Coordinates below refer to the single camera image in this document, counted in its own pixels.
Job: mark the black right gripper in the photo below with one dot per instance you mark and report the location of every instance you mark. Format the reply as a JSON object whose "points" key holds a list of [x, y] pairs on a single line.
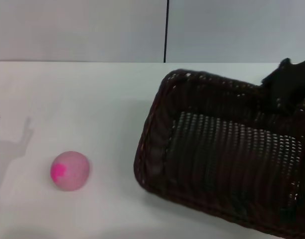
{"points": [[289, 77]]}

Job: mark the dark brown woven basket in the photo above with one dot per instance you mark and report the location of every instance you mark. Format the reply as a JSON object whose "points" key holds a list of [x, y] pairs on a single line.
{"points": [[217, 159]]}

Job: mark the pink toy peach ball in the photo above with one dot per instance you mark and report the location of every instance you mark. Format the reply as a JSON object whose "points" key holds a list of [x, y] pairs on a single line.
{"points": [[70, 171]]}

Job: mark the black vertical wall strip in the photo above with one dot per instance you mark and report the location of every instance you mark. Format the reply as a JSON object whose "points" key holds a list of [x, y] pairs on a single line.
{"points": [[165, 30]]}

